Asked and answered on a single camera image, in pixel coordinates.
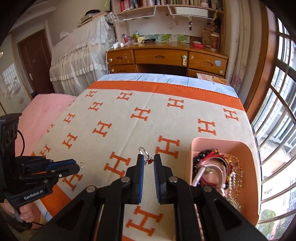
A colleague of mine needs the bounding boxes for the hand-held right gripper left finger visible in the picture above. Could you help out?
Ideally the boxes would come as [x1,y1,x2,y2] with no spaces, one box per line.
[30,153,145,241]

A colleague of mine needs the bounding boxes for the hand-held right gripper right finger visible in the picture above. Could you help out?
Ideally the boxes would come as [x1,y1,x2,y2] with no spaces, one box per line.
[154,153,269,241]

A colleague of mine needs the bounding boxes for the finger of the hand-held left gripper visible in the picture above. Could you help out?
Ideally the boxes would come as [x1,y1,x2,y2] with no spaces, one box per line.
[50,163,81,179]
[45,159,77,172]

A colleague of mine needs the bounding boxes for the silver brooch with red charm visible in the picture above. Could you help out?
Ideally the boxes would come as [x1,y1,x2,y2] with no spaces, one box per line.
[138,147,154,165]

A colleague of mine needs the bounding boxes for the smartwatch with pink strap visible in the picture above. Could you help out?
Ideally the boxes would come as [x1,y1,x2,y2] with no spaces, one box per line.
[191,162,227,197]

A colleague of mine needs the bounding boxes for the red string bracelet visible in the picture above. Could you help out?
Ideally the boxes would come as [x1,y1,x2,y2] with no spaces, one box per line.
[199,149,234,187]

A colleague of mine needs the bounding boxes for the pink plastic tray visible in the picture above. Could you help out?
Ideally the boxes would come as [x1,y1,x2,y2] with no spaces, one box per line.
[185,137,259,227]

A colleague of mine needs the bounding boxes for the gold bead necklace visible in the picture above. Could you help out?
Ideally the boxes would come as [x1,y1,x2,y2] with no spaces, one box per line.
[228,156,245,200]

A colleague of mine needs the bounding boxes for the person's left hand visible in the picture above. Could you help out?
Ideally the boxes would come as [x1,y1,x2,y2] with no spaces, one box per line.
[19,205,36,225]

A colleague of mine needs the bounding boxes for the orange and beige patterned blanket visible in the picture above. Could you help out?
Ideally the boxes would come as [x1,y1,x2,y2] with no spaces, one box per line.
[30,81,258,241]

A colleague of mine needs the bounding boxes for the beige sliding wardrobe door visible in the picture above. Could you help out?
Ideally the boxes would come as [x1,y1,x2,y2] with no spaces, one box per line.
[0,35,33,116]

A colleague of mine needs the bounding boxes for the light blue printed bedsheet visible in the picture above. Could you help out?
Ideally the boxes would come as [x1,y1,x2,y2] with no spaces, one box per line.
[96,73,238,98]

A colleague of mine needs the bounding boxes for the brown wooden door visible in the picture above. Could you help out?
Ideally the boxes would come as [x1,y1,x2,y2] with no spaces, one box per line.
[17,29,55,95]

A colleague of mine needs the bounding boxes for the white lace covered piano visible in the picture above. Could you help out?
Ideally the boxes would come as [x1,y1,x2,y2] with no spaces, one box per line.
[49,10,116,96]

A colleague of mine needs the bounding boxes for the colourful magazine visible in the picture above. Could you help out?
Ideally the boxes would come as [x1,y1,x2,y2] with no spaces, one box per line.
[196,73,229,84]

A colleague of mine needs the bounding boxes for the wooden desk with drawers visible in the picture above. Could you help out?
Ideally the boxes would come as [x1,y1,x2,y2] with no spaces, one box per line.
[106,42,229,78]

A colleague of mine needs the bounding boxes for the window with metal bars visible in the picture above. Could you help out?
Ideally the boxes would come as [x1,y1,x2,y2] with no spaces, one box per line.
[251,17,296,240]

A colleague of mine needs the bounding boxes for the green leaf picture strip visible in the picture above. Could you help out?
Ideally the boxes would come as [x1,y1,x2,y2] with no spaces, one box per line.
[144,34,192,43]

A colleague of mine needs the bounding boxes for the stack of books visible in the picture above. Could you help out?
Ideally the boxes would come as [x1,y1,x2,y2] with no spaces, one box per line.
[76,14,94,28]

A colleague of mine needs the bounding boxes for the red patterned jar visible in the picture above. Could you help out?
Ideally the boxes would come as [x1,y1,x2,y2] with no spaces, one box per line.
[210,32,220,51]

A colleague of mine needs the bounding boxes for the pale floral curtain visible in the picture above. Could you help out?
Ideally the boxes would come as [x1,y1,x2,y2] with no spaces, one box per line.
[223,0,247,88]

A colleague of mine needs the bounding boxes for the light wooden bookshelf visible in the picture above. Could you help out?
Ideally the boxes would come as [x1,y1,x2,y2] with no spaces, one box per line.
[110,0,225,24]

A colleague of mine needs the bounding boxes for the row of books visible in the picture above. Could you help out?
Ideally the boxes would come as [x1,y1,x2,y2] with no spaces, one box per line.
[119,0,222,12]

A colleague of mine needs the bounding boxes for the black cable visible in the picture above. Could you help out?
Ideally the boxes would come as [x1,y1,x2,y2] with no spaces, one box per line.
[16,128,26,157]

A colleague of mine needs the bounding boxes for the black bead bracelet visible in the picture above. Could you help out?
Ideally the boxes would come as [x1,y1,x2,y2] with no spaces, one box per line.
[193,149,215,171]

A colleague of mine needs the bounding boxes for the white charger cable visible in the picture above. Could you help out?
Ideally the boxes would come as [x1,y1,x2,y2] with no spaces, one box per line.
[106,47,115,75]

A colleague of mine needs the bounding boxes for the white wire basket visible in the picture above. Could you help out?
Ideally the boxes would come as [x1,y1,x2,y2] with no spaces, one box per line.
[117,5,158,23]
[167,4,215,21]

